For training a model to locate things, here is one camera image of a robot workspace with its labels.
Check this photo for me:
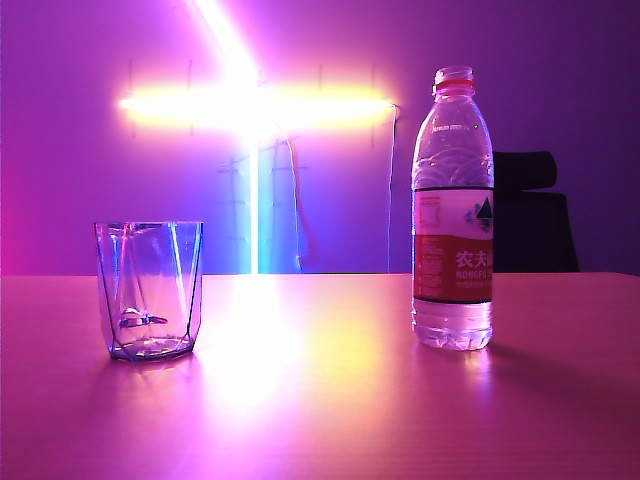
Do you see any Nongfu Spring water bottle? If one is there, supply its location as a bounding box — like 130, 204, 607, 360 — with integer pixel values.
410, 64, 496, 351

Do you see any clear faceted glass mug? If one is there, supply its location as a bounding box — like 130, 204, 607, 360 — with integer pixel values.
93, 220, 205, 362

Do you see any vertical glowing light tube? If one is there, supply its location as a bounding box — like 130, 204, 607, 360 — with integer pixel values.
253, 119, 274, 275

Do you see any horizontal glowing light tube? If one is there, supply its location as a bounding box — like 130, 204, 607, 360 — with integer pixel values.
117, 85, 392, 123

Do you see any black office chair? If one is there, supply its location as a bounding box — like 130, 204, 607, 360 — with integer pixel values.
492, 149, 581, 274

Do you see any diagonal glowing light tube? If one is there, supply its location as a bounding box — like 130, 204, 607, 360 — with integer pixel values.
183, 0, 262, 91

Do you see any thin white wall wire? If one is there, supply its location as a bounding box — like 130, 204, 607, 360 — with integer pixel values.
275, 133, 307, 272

